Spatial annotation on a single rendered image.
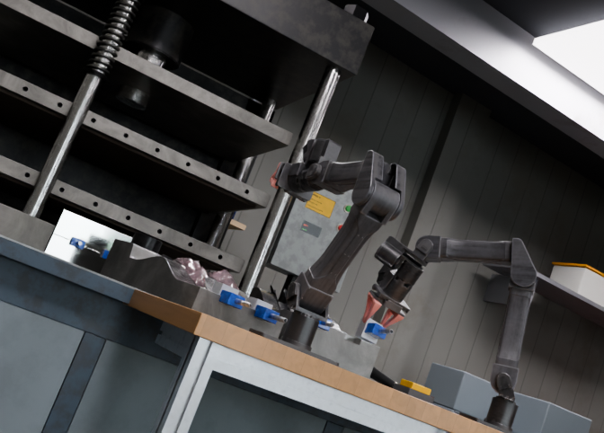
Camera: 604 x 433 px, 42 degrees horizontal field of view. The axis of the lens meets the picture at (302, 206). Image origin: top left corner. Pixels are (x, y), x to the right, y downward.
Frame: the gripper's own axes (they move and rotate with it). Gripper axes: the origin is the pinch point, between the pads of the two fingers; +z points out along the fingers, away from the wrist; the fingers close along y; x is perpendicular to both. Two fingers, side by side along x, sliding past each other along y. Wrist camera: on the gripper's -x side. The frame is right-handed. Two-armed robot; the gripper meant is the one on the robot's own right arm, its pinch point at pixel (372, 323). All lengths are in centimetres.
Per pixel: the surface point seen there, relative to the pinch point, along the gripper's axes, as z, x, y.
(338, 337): 5.4, 7.8, 10.0
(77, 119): 8, -75, 89
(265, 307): 4.7, 16.8, 34.3
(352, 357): 8.1, 8.9, 3.8
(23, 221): 20, -1, 90
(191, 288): 9, 18, 52
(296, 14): -59, -96, 43
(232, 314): 9.6, 17.9, 40.5
